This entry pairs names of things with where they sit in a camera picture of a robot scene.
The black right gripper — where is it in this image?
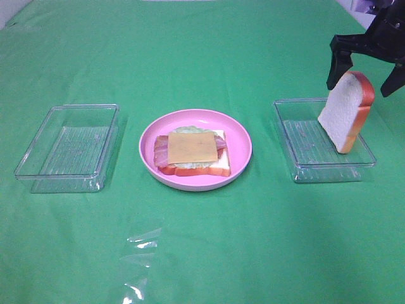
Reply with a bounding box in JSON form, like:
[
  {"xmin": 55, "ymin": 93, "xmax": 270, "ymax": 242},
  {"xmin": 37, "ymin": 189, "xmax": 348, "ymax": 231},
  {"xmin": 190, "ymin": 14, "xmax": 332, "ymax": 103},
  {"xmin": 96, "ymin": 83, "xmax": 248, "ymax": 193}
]
[{"xmin": 327, "ymin": 1, "xmax": 405, "ymax": 98}]

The bread slice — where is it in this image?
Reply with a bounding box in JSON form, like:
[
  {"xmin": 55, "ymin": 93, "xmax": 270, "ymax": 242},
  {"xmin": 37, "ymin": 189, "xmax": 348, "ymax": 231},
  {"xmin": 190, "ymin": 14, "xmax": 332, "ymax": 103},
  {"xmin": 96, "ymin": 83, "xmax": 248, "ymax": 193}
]
[
  {"xmin": 318, "ymin": 71, "xmax": 375, "ymax": 154},
  {"xmin": 157, "ymin": 148, "xmax": 230, "ymax": 177}
]

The green lettuce leaf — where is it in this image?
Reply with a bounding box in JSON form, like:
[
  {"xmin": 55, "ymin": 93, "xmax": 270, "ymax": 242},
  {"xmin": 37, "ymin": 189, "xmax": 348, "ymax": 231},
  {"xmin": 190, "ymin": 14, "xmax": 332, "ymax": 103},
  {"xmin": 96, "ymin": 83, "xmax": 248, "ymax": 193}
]
[{"xmin": 167, "ymin": 125, "xmax": 226, "ymax": 168}]

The yellow cheese slice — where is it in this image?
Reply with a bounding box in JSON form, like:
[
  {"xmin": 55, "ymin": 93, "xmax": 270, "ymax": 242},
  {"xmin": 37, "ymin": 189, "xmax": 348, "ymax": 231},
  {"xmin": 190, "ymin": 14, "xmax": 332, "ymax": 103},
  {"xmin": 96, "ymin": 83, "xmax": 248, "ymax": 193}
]
[{"xmin": 168, "ymin": 132, "xmax": 218, "ymax": 164}]

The right clear plastic tray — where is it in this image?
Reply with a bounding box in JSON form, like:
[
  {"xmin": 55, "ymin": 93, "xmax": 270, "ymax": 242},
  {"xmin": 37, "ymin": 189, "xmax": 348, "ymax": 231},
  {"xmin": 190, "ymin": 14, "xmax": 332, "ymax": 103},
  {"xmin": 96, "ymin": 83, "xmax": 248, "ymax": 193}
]
[{"xmin": 273, "ymin": 98, "xmax": 377, "ymax": 183}]

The clear plastic tray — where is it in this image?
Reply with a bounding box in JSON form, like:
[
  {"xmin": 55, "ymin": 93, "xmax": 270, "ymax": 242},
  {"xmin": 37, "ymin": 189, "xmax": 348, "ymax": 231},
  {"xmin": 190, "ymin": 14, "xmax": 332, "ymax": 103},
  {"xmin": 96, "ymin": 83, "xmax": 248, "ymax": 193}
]
[
  {"xmin": 273, "ymin": 98, "xmax": 377, "ymax": 183},
  {"xmin": 15, "ymin": 104, "xmax": 120, "ymax": 193}
]

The pink round plate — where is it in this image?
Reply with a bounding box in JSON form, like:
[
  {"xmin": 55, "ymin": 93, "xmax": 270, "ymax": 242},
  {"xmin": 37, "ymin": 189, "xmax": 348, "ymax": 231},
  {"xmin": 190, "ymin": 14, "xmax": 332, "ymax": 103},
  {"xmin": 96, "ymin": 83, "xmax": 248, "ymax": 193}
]
[{"xmin": 139, "ymin": 109, "xmax": 252, "ymax": 191}]

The green tablecloth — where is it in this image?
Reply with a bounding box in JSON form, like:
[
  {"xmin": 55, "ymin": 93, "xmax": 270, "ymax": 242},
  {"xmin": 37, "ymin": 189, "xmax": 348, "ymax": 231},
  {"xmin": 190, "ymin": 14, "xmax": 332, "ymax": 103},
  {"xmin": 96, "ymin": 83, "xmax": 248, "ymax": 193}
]
[{"xmin": 1, "ymin": 1, "xmax": 404, "ymax": 303}]

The left clear plastic tray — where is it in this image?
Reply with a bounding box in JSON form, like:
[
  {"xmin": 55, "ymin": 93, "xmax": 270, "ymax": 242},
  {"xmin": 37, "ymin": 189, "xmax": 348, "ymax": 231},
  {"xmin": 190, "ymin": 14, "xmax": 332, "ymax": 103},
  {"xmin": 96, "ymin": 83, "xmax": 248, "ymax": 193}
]
[{"xmin": 15, "ymin": 104, "xmax": 120, "ymax": 193}]

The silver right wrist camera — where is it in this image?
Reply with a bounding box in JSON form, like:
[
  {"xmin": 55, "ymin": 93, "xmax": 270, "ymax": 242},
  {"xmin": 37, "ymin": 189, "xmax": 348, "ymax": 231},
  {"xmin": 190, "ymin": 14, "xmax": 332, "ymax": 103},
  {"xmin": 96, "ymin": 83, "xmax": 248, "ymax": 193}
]
[{"xmin": 350, "ymin": 0, "xmax": 380, "ymax": 15}]

